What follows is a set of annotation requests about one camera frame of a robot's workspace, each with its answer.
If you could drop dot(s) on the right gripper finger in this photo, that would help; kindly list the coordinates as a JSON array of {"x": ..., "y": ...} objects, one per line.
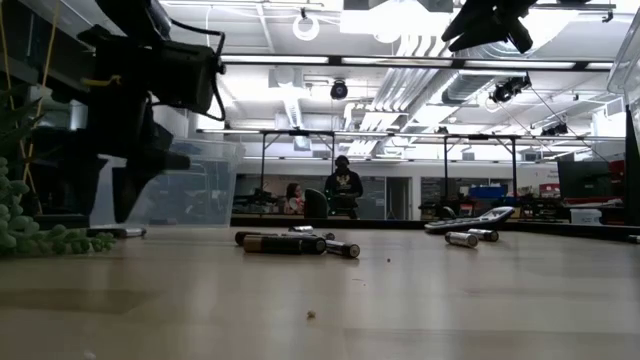
[
  {"x": 475, "y": 20},
  {"x": 482, "y": 37}
]

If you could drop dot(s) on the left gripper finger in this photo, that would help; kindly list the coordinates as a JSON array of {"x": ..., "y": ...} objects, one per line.
[
  {"x": 131, "y": 187},
  {"x": 70, "y": 185}
]

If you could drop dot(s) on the large copper and black battery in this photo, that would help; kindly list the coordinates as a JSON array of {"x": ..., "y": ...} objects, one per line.
[
  {"x": 252, "y": 236},
  {"x": 282, "y": 244}
]

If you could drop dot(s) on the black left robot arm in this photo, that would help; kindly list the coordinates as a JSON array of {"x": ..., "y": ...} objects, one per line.
[{"x": 132, "y": 15}]

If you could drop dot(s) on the black battery with silver end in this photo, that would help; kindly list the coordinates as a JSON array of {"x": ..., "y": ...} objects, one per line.
[
  {"x": 122, "y": 232},
  {"x": 343, "y": 248}
]

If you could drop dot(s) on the green succulent plant in pot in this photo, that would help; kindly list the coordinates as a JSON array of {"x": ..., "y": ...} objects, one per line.
[{"x": 20, "y": 225}]

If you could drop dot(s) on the clear plastic bin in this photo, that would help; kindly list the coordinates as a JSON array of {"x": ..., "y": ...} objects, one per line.
[{"x": 200, "y": 190}]

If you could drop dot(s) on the blue crate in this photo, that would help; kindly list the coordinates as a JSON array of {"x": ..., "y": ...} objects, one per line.
[{"x": 487, "y": 192}]

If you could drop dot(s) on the person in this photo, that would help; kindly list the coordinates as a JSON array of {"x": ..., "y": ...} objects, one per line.
[
  {"x": 294, "y": 200},
  {"x": 343, "y": 186}
]

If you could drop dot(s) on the red box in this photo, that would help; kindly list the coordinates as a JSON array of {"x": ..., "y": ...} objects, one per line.
[{"x": 550, "y": 189}]

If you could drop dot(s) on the black computer monitor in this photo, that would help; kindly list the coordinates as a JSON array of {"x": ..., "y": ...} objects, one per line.
[{"x": 585, "y": 179}]

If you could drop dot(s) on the grey calculator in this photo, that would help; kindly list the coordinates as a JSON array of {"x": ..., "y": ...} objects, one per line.
[{"x": 480, "y": 220}]

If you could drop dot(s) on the dark office chair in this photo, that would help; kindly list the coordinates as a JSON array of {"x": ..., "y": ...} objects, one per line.
[{"x": 316, "y": 204}]

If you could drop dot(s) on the silver cylindrical battery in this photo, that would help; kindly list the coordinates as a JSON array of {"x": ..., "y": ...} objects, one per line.
[
  {"x": 461, "y": 239},
  {"x": 484, "y": 235}
]

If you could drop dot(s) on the white box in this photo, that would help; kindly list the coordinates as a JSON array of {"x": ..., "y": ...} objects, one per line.
[{"x": 586, "y": 216}]

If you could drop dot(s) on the small dark battery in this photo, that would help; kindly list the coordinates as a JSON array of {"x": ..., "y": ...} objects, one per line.
[{"x": 634, "y": 239}]

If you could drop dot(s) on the black camera on mount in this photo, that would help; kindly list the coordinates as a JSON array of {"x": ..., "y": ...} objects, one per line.
[{"x": 509, "y": 89}]

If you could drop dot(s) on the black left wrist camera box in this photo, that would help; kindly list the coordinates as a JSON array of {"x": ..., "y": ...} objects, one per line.
[{"x": 185, "y": 75}]

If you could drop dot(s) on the black overhead frame bar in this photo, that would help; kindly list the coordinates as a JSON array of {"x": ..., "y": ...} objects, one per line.
[{"x": 400, "y": 62}]

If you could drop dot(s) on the black workstation frame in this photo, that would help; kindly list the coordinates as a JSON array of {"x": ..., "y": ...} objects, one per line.
[
  {"x": 297, "y": 133},
  {"x": 480, "y": 136}
]

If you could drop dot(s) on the black dome ceiling camera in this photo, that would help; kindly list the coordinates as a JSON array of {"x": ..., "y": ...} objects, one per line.
[{"x": 339, "y": 90}]

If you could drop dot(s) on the black upright post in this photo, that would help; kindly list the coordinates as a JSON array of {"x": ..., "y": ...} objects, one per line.
[{"x": 633, "y": 175}]

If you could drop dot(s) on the black aluminium frame rail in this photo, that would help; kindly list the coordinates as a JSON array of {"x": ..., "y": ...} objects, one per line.
[{"x": 380, "y": 223}]

